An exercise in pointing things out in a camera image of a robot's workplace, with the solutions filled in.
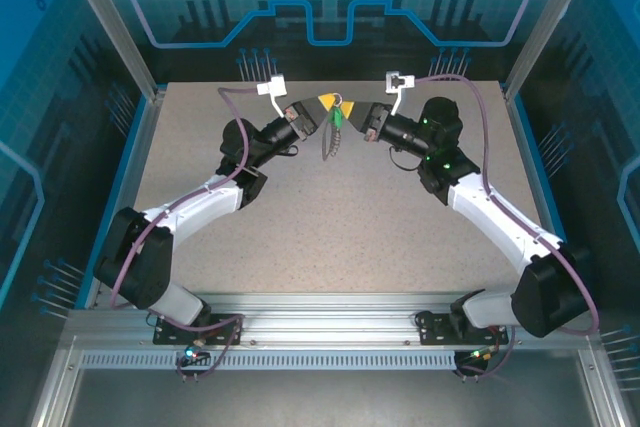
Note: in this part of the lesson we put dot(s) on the green key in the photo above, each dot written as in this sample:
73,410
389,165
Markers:
337,118

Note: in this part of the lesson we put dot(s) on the silver split keyring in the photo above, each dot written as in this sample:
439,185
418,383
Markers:
333,97

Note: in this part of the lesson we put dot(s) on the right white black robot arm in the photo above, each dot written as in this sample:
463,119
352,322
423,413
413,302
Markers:
500,227

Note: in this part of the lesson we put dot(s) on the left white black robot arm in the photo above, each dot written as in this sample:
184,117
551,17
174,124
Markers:
200,202

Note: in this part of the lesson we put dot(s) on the blue circuit print side panel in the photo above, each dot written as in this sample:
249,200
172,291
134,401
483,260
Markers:
30,97
600,97

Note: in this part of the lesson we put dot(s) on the small LED adapter board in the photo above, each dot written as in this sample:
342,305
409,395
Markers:
192,354
482,354

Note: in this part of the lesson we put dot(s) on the grey metal shelf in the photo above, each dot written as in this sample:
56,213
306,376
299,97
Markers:
325,402

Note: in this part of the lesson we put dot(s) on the right white camera bracket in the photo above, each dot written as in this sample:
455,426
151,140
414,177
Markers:
398,103

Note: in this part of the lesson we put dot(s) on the white camera bracket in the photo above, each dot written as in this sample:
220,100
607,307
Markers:
398,103
280,104

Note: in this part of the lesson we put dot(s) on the left white camera bracket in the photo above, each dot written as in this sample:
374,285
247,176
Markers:
280,104

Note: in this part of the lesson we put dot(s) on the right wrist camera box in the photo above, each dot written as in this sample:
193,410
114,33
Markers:
400,83

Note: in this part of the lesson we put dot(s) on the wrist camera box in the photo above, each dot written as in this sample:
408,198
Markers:
400,83
272,85

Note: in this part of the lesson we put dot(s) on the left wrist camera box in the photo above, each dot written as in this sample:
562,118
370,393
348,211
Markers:
272,85

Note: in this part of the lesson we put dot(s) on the aluminium side rail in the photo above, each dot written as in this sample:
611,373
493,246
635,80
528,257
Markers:
532,172

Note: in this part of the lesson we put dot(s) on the aluminium enclosure post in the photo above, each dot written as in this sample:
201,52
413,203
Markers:
540,22
120,32

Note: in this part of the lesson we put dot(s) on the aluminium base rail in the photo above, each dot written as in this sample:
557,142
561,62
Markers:
325,322

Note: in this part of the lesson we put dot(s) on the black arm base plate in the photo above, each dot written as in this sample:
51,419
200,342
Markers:
430,332
162,338

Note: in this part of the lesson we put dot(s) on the aluminium frame bar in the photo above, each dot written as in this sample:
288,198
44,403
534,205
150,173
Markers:
52,392
605,392

